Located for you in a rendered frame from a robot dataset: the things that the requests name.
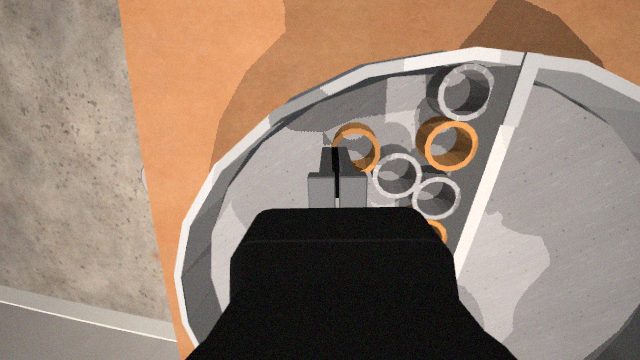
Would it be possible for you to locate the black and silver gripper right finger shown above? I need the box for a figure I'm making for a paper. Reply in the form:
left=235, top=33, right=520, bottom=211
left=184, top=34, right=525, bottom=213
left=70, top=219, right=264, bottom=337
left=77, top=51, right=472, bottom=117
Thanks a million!
left=334, top=147, right=368, bottom=208

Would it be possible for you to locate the bronze bushing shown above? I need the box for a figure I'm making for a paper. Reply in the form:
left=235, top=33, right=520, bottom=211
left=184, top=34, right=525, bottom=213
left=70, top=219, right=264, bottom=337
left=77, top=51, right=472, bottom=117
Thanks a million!
left=331, top=122, right=380, bottom=173
left=406, top=205, right=447, bottom=244
left=415, top=116, right=478, bottom=171

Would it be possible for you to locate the grey metal bushing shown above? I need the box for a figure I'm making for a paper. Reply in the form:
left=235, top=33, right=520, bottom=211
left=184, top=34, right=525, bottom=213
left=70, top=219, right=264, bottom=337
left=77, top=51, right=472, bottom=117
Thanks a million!
left=426, top=64, right=496, bottom=121
left=407, top=165, right=461, bottom=220
left=371, top=144, right=422, bottom=199

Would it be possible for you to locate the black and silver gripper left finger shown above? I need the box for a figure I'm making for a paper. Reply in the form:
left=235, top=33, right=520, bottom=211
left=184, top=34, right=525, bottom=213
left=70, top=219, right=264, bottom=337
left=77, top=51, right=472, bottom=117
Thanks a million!
left=307, top=147, right=336, bottom=208

